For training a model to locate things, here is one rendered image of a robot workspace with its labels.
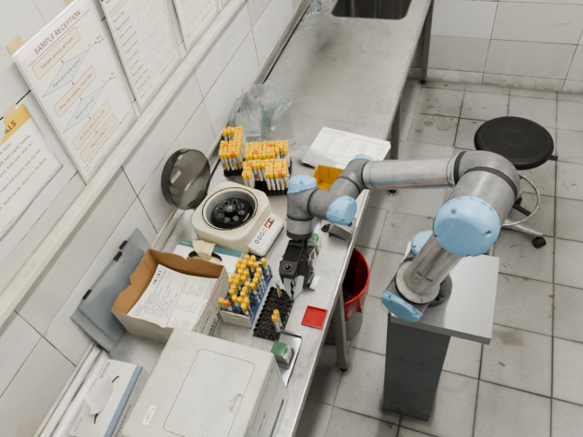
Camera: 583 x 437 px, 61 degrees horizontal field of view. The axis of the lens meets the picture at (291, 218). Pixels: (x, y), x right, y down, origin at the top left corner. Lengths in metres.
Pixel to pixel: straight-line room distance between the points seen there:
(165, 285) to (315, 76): 1.29
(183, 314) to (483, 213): 0.99
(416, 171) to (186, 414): 0.77
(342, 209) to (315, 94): 1.21
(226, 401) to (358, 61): 1.81
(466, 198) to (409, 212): 1.99
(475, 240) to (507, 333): 1.66
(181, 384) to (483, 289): 0.93
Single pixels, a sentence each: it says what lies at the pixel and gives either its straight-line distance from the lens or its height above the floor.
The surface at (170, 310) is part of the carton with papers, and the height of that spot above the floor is 0.94.
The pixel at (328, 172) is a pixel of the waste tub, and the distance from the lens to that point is 1.89.
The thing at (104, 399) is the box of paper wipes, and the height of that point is 0.94.
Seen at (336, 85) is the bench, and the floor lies 0.88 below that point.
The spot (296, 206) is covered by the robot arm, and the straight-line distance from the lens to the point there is 1.32.
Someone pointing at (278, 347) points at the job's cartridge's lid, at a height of 0.98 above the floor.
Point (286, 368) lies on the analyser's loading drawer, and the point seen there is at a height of 0.92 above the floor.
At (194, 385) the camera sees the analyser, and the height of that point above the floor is 1.17.
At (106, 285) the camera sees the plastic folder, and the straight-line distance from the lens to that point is 1.65.
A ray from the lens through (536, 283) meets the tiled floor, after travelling 2.83.
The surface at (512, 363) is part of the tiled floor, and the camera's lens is 2.58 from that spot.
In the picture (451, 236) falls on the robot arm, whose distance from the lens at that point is 1.03.
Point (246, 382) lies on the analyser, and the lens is 1.22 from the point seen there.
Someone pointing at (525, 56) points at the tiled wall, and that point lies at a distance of 3.83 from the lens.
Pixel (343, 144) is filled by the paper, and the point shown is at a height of 0.89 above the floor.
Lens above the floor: 2.29
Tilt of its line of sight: 50 degrees down
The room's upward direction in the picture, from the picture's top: 11 degrees counter-clockwise
